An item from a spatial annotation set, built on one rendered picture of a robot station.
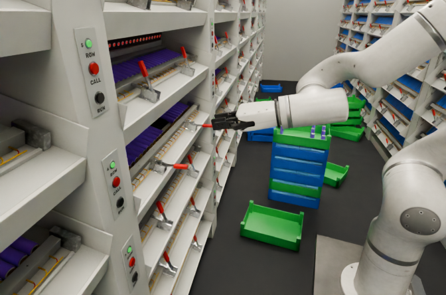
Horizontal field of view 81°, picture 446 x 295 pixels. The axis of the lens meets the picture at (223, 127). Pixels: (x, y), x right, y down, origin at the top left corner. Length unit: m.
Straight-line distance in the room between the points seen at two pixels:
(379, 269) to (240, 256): 0.72
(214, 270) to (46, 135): 1.07
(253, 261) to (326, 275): 0.49
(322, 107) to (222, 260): 0.95
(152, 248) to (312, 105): 0.55
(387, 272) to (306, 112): 0.45
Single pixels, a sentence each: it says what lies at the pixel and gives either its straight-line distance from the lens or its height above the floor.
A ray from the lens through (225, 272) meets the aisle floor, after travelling 1.35.
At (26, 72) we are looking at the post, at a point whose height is 1.00.
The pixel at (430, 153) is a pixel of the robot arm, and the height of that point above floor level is 0.78.
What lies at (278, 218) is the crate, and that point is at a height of 0.00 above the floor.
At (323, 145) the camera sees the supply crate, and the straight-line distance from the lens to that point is 1.50.
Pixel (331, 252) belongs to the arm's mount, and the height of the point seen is 0.33.
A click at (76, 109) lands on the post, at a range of 0.40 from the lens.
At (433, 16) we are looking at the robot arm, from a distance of 0.62.
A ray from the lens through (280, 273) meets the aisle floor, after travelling 1.37.
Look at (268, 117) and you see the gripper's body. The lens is 0.64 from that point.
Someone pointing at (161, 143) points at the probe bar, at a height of 0.73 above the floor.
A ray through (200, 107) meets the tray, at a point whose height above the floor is 0.71.
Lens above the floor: 1.07
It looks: 24 degrees down
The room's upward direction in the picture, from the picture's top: straight up
